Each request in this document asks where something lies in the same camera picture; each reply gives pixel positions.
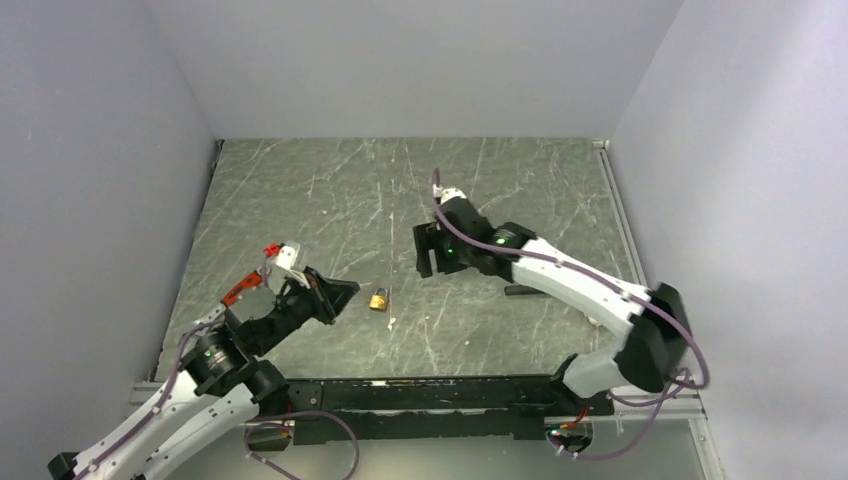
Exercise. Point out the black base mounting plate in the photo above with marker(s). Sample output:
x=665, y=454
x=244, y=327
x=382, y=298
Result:
x=523, y=407

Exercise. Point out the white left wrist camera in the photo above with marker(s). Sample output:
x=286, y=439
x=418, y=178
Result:
x=287, y=260

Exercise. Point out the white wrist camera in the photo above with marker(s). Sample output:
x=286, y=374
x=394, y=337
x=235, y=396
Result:
x=445, y=194
x=287, y=260

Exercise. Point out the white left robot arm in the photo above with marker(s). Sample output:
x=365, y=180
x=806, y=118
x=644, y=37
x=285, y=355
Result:
x=221, y=372

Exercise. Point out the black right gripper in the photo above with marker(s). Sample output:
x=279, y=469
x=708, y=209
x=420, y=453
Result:
x=428, y=237

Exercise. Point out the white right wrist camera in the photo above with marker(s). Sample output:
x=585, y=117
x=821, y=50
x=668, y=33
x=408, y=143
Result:
x=445, y=194

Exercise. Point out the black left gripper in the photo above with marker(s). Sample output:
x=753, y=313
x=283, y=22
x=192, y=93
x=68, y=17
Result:
x=329, y=297

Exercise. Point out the black foam tube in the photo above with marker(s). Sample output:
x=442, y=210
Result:
x=521, y=290

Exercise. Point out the adjustable wrench red handle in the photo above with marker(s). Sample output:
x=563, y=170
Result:
x=251, y=281

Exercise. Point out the brass padlock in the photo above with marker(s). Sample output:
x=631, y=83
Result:
x=379, y=300

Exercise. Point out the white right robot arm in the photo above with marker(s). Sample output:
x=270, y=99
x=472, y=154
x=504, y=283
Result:
x=651, y=331

